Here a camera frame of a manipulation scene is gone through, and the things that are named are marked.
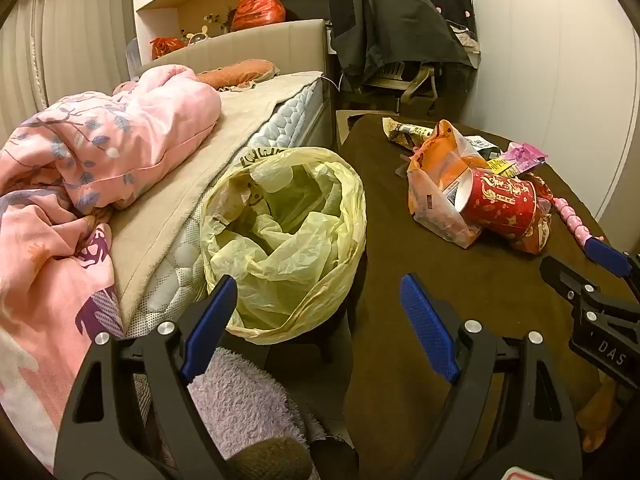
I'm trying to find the cream printed snack wrapper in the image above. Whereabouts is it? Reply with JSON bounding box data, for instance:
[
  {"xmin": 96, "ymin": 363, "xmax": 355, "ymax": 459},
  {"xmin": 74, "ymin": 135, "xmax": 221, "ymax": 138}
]
[{"xmin": 382, "ymin": 116, "xmax": 436, "ymax": 150}]

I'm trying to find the purple fluffy cloth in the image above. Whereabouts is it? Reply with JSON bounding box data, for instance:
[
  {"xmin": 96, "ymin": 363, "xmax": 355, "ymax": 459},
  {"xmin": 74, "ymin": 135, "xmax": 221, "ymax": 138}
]
[{"xmin": 150, "ymin": 347, "xmax": 326, "ymax": 480}]

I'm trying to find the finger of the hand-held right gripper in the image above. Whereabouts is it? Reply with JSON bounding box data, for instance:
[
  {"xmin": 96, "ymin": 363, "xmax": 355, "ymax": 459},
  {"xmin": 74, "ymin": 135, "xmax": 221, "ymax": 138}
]
[
  {"xmin": 584, "ymin": 236, "xmax": 640, "ymax": 281},
  {"xmin": 540, "ymin": 255, "xmax": 601, "ymax": 311}
]

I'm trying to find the wooden side stand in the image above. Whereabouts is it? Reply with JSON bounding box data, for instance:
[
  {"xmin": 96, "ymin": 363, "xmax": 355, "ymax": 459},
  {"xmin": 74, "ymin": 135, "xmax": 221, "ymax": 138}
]
[{"xmin": 335, "ymin": 109, "xmax": 373, "ymax": 148}]

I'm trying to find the pink floral duvet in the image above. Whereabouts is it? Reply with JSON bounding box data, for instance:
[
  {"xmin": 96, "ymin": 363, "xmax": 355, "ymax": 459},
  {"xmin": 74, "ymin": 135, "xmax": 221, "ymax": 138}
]
[{"xmin": 0, "ymin": 64, "xmax": 222, "ymax": 471}]

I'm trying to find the dark jacket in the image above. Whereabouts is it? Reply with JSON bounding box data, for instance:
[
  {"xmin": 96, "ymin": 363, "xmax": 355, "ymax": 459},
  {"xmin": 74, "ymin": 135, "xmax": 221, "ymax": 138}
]
[{"xmin": 329, "ymin": 0, "xmax": 476, "ymax": 92}]

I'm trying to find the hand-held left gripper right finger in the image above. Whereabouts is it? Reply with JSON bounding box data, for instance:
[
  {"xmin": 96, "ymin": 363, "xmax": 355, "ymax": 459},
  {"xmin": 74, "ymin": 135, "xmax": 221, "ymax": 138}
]
[{"xmin": 399, "ymin": 274, "xmax": 583, "ymax": 480}]

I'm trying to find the dark brown fuzzy cloth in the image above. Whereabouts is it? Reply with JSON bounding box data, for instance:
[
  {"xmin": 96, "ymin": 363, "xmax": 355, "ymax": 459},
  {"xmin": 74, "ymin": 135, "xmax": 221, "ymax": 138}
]
[{"xmin": 227, "ymin": 437, "xmax": 313, "ymax": 480}]

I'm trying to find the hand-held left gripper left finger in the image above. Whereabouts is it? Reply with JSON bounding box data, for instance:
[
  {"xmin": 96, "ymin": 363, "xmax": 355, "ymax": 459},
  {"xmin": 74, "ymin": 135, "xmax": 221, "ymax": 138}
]
[{"xmin": 54, "ymin": 275, "xmax": 238, "ymax": 480}]

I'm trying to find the red paper cup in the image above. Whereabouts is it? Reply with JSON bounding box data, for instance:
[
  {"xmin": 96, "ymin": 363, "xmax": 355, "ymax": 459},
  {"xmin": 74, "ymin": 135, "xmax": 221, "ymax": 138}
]
[{"xmin": 454, "ymin": 167, "xmax": 538, "ymax": 236}]

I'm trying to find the purple printed wrapper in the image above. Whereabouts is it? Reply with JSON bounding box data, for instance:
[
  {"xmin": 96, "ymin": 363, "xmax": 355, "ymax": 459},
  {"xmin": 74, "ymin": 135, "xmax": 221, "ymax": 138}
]
[{"xmin": 507, "ymin": 141, "xmax": 548, "ymax": 168}]

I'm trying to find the beige crumpled cloth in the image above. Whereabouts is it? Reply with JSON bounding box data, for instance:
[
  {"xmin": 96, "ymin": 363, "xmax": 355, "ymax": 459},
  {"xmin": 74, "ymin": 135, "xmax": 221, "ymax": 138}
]
[{"xmin": 450, "ymin": 25, "xmax": 483, "ymax": 56}]

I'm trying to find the person's right hand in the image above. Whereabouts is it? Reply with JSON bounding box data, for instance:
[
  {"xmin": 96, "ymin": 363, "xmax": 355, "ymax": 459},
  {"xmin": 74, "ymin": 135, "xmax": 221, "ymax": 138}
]
[{"xmin": 580, "ymin": 375, "xmax": 626, "ymax": 453}]

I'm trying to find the orange pillow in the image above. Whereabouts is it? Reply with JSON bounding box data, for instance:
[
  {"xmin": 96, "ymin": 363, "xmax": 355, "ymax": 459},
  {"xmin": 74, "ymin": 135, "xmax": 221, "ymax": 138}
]
[{"xmin": 196, "ymin": 59, "xmax": 278, "ymax": 88}]

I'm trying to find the large orange plastic bag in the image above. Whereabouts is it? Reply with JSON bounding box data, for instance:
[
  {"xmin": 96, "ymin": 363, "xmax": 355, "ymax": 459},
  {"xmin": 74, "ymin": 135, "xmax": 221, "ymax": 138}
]
[{"xmin": 230, "ymin": 0, "xmax": 287, "ymax": 32}]

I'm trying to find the pink caterpillar toy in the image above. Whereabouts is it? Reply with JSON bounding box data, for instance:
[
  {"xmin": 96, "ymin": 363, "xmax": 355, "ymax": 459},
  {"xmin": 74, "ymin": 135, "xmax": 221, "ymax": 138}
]
[{"xmin": 552, "ymin": 197, "xmax": 603, "ymax": 248}]

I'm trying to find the yellow wrapper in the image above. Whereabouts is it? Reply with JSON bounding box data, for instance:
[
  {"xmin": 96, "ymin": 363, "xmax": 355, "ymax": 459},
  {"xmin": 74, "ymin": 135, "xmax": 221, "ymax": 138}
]
[{"xmin": 487, "ymin": 157, "xmax": 518, "ymax": 178}]

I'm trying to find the yellow plastic trash bag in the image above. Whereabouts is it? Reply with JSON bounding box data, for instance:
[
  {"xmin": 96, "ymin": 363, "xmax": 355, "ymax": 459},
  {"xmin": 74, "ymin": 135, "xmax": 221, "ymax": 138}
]
[{"xmin": 200, "ymin": 146, "xmax": 368, "ymax": 345}]

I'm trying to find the beige curtain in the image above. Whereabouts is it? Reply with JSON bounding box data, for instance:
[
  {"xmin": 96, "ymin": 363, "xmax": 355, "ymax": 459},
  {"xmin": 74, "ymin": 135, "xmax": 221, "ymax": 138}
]
[{"xmin": 0, "ymin": 0, "xmax": 136, "ymax": 133}]

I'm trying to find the small flower decoration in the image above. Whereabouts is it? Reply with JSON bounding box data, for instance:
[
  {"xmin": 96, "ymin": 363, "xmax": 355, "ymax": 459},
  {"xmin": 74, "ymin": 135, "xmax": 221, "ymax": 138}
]
[{"xmin": 202, "ymin": 10, "xmax": 233, "ymax": 36}]

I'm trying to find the orange snack bag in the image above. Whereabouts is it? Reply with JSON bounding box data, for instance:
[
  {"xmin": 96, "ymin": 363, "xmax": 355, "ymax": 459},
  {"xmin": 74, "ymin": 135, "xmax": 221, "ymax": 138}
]
[{"xmin": 406, "ymin": 120, "xmax": 491, "ymax": 248}]

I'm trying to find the beige padded headboard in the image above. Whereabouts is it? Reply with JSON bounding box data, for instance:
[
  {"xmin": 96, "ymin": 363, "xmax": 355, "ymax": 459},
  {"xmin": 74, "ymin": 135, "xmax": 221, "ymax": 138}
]
[{"xmin": 135, "ymin": 18, "xmax": 328, "ymax": 78}]

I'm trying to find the red orange snack wrapper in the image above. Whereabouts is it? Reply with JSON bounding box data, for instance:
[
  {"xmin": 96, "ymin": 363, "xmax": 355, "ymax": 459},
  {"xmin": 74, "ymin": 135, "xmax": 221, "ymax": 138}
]
[{"xmin": 515, "ymin": 175, "xmax": 555, "ymax": 255}]

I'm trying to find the small orange plastic bag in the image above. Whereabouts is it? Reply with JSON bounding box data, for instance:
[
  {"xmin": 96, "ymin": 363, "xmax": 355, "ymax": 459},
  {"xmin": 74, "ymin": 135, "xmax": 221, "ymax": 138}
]
[{"xmin": 150, "ymin": 36, "xmax": 187, "ymax": 61}]

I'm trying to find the black bag with pink spots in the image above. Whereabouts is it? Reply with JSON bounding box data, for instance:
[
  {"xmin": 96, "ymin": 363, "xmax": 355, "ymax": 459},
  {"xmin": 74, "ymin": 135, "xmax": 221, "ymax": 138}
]
[{"xmin": 422, "ymin": 0, "xmax": 476, "ymax": 36}]

